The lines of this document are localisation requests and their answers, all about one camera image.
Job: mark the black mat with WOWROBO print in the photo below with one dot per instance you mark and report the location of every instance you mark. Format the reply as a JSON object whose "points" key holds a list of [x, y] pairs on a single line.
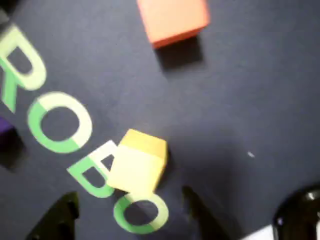
{"points": [[225, 100]]}

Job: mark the black table clamp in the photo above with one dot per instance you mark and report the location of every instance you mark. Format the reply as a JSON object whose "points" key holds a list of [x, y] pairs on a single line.
{"points": [[300, 217]]}

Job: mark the yellow wooden block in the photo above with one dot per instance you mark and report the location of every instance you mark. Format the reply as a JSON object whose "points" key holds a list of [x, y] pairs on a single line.
{"points": [[135, 165]]}

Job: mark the orange wooden block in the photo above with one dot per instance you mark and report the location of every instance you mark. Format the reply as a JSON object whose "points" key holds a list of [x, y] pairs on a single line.
{"points": [[172, 20]]}

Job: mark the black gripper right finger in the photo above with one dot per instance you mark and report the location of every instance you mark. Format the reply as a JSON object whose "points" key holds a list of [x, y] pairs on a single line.
{"points": [[207, 222]]}

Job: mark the purple wooden block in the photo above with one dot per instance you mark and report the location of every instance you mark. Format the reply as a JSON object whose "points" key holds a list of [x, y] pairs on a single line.
{"points": [[5, 130]]}

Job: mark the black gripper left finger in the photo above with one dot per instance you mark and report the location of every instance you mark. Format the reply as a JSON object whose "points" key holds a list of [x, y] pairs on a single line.
{"points": [[57, 220]]}

